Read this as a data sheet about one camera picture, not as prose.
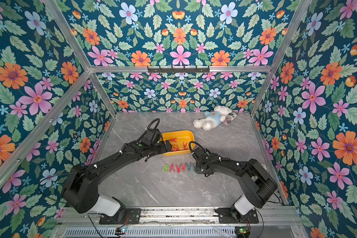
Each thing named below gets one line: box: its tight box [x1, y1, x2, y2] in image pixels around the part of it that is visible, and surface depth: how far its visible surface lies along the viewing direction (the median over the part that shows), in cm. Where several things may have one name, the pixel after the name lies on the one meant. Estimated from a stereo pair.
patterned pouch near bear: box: [222, 111, 238, 125], surface depth 113 cm
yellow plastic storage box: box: [161, 129, 196, 157], surface depth 103 cm
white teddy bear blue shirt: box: [193, 105, 233, 131], surface depth 107 cm
